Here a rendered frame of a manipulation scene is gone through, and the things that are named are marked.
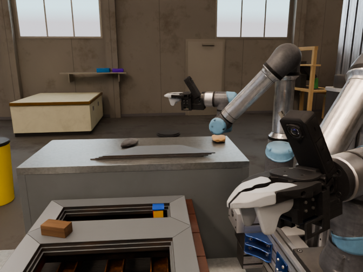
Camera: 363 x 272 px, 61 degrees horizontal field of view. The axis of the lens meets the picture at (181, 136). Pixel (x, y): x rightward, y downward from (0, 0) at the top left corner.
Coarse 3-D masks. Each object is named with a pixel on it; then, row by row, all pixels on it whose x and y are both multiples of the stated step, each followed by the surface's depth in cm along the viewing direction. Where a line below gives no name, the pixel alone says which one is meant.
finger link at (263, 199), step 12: (240, 192) 38; (252, 192) 38; (264, 192) 38; (240, 204) 37; (252, 204) 37; (264, 204) 37; (276, 204) 39; (288, 204) 40; (264, 216) 38; (276, 216) 39; (264, 228) 38
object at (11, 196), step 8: (0, 144) 338; (8, 144) 351; (0, 152) 339; (8, 152) 351; (0, 160) 341; (8, 160) 352; (0, 168) 342; (8, 168) 353; (0, 176) 344; (8, 176) 354; (0, 184) 346; (8, 184) 355; (0, 192) 347; (8, 192) 356; (0, 200) 349; (8, 200) 358
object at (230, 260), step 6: (222, 258) 150; (228, 258) 150; (234, 258) 150; (210, 264) 145; (216, 264) 145; (222, 264) 145; (228, 264) 145; (234, 264) 145; (210, 270) 141; (216, 270) 141; (222, 270) 141; (228, 270) 141; (234, 270) 141; (240, 270) 141
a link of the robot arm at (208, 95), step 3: (204, 93) 148; (207, 93) 146; (210, 93) 146; (204, 96) 146; (207, 96) 146; (210, 96) 145; (204, 99) 146; (207, 99) 146; (210, 99) 145; (204, 102) 147; (207, 102) 146; (210, 102) 146; (207, 105) 147; (210, 105) 147
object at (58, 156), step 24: (48, 144) 215; (72, 144) 214; (96, 144) 214; (120, 144) 214; (144, 144) 213; (168, 144) 213; (192, 144) 213; (216, 144) 212; (24, 168) 168; (48, 168) 169; (72, 168) 170; (96, 168) 172; (120, 168) 173; (144, 168) 174; (168, 168) 175; (192, 168) 176
